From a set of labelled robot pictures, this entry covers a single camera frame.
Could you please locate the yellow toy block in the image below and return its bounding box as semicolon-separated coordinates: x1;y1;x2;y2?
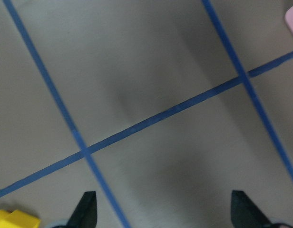
0;209;41;228

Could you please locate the brown paper table mat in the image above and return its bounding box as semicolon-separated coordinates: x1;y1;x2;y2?
0;0;293;228

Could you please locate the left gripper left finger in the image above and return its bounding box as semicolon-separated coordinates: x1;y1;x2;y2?
66;191;98;228

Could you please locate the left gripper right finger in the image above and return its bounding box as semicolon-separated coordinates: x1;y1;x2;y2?
231;190;282;228

